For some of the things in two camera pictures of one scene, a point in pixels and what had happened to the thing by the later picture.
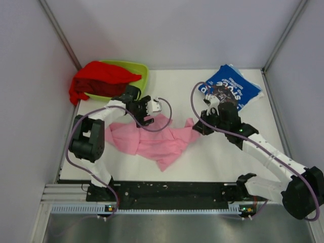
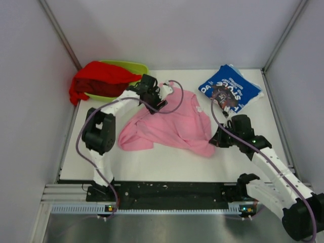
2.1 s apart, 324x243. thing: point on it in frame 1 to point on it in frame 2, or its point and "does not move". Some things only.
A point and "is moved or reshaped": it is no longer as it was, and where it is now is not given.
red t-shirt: [100, 79] does not move
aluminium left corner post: [60, 35] does not move
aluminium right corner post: [284, 35] does not move
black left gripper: [140, 119] to [155, 90]
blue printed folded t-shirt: [229, 85] does not move
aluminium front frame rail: [66, 194] does not move
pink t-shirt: [162, 139] is moved or reshaped
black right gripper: [202, 128] to [217, 140]
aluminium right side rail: [275, 114] does not move
